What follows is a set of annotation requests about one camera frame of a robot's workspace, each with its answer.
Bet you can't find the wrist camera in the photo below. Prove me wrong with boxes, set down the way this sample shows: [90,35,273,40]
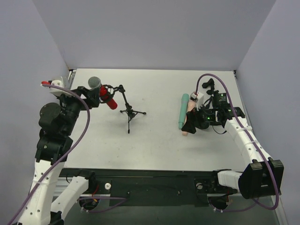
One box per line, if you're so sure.
[190,92,204,111]
[41,76,71,96]

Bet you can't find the peach toy microphone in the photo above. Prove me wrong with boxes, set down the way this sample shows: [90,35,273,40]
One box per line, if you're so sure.
[182,99,196,136]

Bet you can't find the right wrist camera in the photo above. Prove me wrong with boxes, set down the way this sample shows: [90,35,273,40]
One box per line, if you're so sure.
[190,92,204,111]

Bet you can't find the mint green toy microphone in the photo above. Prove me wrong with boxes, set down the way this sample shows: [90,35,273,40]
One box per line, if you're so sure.
[178,93,189,129]

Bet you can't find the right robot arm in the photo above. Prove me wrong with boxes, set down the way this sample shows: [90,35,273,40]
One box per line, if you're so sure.
[181,106,284,199]

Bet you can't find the black tripod microphone stand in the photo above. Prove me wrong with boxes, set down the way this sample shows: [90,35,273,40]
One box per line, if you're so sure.
[101,84,147,134]

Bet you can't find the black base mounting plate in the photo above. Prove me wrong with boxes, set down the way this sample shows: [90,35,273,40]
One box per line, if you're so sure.
[60,168,237,207]

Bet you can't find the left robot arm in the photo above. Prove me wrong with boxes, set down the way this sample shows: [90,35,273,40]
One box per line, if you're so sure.
[9,86,100,225]

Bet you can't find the black round-base stand front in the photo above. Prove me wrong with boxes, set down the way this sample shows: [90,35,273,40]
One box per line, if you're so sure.
[202,78,215,95]

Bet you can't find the red glitter microphone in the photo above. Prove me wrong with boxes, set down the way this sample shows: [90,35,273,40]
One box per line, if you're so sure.
[88,76,118,110]

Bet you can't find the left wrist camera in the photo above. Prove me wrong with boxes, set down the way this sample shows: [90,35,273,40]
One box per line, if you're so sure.
[41,76,71,96]

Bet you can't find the black round-base stand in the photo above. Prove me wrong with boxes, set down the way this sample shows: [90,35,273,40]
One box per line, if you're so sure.
[211,90,219,98]
[202,78,215,95]

